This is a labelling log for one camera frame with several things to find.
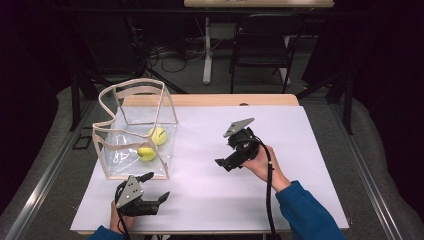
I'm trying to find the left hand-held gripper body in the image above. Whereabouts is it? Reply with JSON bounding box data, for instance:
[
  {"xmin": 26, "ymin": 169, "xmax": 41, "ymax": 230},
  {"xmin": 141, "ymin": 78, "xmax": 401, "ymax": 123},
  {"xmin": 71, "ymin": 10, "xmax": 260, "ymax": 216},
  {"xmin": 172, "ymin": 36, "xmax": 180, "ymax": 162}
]
[{"xmin": 115, "ymin": 175, "xmax": 160, "ymax": 217}]

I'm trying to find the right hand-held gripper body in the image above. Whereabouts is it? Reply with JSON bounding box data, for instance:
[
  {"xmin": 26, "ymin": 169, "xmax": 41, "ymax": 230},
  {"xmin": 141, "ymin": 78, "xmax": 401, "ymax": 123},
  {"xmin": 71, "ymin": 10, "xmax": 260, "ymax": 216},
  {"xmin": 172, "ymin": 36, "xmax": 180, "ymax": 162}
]
[{"xmin": 223, "ymin": 117, "xmax": 261, "ymax": 164}]

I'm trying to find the transparent bag with beige trim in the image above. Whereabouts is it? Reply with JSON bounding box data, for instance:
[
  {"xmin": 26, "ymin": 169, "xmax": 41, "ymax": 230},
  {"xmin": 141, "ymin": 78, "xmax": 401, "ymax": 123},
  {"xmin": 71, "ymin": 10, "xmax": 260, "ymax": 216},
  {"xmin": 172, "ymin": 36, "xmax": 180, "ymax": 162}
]
[{"xmin": 91, "ymin": 77, "xmax": 179, "ymax": 181}]

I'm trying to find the yellow tennis ball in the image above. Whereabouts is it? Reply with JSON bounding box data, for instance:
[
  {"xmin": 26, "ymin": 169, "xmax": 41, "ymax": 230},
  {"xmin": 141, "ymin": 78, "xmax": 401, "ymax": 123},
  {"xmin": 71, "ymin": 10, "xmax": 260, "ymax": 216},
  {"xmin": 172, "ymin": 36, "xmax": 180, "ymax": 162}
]
[
  {"xmin": 137, "ymin": 146, "xmax": 157, "ymax": 163},
  {"xmin": 148, "ymin": 126, "xmax": 169, "ymax": 147}
]

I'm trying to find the person's right hand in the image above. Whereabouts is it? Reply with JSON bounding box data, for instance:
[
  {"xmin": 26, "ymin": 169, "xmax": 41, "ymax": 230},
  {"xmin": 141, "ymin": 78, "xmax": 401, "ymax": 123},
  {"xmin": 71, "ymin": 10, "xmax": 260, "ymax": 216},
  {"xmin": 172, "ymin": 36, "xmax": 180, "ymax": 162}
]
[{"xmin": 241, "ymin": 146, "xmax": 292, "ymax": 194}]

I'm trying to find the person's left hand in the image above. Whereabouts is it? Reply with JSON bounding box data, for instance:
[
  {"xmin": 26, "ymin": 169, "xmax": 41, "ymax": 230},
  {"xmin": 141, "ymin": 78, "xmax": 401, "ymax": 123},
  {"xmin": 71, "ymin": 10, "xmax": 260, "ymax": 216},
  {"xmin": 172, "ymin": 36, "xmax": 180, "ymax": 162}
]
[{"xmin": 109, "ymin": 200, "xmax": 137, "ymax": 234}]

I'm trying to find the white table cover sheet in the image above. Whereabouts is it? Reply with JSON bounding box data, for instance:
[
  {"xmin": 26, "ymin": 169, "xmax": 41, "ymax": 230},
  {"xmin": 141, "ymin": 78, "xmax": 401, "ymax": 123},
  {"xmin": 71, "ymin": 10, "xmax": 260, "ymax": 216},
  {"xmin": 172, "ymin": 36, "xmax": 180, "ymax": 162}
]
[{"xmin": 69, "ymin": 105, "xmax": 350, "ymax": 233}]

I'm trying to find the wooden table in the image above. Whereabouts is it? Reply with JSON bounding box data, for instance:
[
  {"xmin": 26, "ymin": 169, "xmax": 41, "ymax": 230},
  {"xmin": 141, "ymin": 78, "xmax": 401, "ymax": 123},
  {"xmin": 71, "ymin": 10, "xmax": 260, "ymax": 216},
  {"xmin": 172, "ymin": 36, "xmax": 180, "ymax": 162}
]
[{"xmin": 69, "ymin": 93, "xmax": 350, "ymax": 236}]

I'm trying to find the white desk leg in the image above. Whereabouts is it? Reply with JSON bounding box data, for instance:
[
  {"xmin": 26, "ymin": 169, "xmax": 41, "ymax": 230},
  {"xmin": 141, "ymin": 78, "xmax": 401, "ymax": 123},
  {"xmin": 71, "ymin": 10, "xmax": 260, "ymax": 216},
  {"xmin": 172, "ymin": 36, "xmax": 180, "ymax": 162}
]
[{"xmin": 202, "ymin": 16, "xmax": 214, "ymax": 85}]

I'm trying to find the black metal stand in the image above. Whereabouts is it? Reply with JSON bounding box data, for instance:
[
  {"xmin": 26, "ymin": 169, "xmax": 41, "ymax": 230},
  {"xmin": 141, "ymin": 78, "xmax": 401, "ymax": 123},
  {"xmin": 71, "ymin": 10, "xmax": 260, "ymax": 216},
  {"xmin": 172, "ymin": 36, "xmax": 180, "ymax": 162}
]
[
  {"xmin": 68, "ymin": 71, "xmax": 101, "ymax": 132},
  {"xmin": 294, "ymin": 64, "xmax": 355, "ymax": 136}
]

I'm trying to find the black folding chair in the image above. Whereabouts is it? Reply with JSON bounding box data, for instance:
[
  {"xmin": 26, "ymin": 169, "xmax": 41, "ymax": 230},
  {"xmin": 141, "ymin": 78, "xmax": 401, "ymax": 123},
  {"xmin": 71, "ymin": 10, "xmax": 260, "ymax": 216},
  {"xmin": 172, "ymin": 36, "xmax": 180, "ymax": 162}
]
[{"xmin": 229, "ymin": 13, "xmax": 306, "ymax": 94}]

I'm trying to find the left hand-held gripper black cable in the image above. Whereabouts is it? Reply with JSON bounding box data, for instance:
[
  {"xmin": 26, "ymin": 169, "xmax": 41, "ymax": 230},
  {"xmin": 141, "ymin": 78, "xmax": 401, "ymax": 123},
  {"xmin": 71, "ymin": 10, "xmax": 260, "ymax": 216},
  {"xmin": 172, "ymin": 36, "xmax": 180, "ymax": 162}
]
[{"xmin": 114, "ymin": 181, "xmax": 132, "ymax": 240}]

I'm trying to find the hand-held gripper black cable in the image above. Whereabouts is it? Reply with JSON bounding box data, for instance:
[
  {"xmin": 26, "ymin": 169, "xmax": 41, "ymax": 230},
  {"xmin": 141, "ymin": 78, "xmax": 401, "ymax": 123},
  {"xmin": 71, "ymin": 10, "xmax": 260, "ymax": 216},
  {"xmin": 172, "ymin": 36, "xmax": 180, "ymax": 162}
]
[
  {"xmin": 114, "ymin": 181, "xmax": 132, "ymax": 240},
  {"xmin": 233, "ymin": 137, "xmax": 279, "ymax": 240}
]

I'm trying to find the right hand-held gripper black cable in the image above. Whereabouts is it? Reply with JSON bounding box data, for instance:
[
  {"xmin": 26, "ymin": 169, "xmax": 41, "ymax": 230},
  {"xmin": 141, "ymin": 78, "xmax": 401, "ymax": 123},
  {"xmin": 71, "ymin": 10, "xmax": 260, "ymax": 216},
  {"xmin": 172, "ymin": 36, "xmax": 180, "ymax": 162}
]
[{"xmin": 233, "ymin": 137, "xmax": 279, "ymax": 240}]

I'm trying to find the metal floor rail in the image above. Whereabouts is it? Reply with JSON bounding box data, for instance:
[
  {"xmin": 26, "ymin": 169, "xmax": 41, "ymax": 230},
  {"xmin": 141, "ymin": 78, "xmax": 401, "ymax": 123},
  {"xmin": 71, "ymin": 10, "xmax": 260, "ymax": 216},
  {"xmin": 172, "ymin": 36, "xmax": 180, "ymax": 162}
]
[
  {"xmin": 333, "ymin": 103, "xmax": 405, "ymax": 240},
  {"xmin": 4, "ymin": 99, "xmax": 98, "ymax": 240}
]

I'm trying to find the bundle of floor cables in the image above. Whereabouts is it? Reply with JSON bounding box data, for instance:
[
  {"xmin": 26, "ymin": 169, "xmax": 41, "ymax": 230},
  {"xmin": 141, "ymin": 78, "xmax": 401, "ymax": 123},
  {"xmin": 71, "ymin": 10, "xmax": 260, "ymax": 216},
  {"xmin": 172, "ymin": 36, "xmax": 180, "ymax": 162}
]
[{"xmin": 146, "ymin": 43, "xmax": 208, "ymax": 74}]

